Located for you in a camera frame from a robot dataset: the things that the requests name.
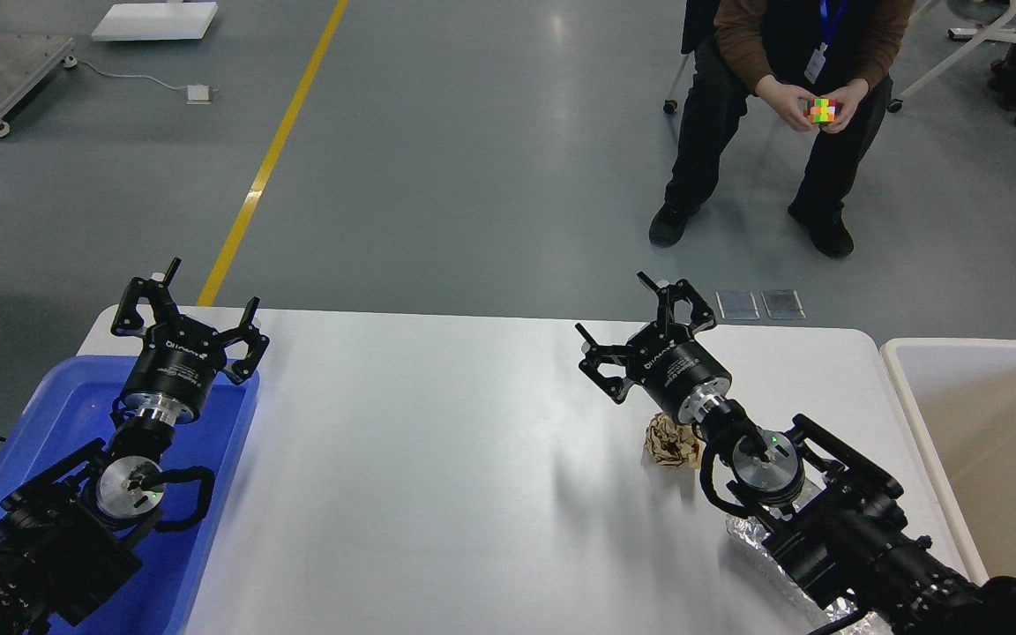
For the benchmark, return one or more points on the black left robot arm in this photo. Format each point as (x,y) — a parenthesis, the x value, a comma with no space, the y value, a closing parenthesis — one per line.
(68,534)

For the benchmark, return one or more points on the aluminium foil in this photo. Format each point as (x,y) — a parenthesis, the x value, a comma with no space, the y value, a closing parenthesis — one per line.
(748,535)

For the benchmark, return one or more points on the metal cart platform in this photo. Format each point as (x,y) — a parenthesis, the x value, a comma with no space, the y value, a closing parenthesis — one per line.
(26,60)

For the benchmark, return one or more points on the person's left hand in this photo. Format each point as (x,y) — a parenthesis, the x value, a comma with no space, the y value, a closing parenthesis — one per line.
(847,99)

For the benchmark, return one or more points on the white power adapter with cable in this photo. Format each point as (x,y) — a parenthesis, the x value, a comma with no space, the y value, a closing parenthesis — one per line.
(193,94)

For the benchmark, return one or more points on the person's right hand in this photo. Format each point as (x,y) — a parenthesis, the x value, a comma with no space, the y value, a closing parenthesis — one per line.
(785,101)

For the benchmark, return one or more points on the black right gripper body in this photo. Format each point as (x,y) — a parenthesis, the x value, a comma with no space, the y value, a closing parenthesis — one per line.
(671,366)

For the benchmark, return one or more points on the white flat board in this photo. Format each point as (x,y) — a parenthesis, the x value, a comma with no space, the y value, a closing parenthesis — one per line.
(168,21)

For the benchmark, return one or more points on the black chair with casters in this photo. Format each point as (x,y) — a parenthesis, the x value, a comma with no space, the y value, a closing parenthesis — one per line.
(698,25)

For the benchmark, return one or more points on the right floor metal plate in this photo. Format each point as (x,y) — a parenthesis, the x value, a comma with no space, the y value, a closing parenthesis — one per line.
(783,304)

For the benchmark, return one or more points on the floor metal plate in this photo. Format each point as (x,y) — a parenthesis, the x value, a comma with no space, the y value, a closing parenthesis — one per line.
(737,305)
(783,304)

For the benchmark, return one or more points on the colourful puzzle cube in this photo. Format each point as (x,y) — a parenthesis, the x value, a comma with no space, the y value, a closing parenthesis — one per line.
(821,111)

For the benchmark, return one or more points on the left floor metal plate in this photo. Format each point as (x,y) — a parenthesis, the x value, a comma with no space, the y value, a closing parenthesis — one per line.
(737,305)

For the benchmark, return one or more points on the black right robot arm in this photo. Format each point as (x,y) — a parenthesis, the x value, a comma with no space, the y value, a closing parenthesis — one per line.
(832,519)

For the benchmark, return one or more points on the beige plastic bin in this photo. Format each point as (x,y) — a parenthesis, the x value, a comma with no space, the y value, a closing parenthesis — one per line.
(959,396)

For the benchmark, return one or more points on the crumpled brown paper ball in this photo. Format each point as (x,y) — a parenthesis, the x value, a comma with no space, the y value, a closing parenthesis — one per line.
(672,445)

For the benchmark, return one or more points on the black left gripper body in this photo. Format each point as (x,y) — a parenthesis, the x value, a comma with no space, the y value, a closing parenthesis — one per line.
(175,369)

